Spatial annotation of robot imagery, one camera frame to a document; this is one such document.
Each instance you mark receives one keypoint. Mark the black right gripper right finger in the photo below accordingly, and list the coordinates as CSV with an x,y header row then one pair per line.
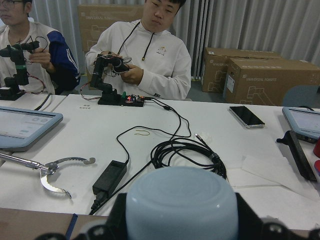
x,y
248,220

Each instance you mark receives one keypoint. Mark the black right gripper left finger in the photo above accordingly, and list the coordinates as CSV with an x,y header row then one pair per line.
x,y
116,221

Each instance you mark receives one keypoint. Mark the light blue plastic cup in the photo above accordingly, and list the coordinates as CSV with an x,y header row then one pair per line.
x,y
181,203

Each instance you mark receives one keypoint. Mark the black power adapter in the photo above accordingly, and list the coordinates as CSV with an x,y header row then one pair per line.
x,y
110,178

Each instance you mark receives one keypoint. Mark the black flat bar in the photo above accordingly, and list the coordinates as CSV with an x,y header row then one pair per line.
x,y
290,139

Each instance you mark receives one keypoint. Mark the metal reacher grabber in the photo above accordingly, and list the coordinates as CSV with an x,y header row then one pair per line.
x,y
46,169

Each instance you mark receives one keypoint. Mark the yellow rubber band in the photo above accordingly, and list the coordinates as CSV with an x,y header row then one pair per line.
x,y
142,132

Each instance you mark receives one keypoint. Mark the smartphone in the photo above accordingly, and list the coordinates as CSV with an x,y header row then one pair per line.
x,y
246,117

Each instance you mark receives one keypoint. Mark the blue teach pendant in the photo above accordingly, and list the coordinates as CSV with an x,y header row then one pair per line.
x,y
304,122
21,128

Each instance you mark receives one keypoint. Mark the cardboard box front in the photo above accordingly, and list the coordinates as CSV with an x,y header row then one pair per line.
x,y
271,82

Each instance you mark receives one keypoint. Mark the person in white hoodie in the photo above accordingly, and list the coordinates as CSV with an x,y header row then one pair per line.
x,y
160,63

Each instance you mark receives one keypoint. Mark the cardboard box behind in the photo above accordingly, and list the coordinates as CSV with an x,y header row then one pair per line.
x,y
215,65

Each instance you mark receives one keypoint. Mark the person in blue jacket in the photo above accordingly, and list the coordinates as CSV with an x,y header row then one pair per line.
x,y
51,66

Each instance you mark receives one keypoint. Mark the cardboard box tall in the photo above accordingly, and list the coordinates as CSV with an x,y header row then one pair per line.
x,y
94,19

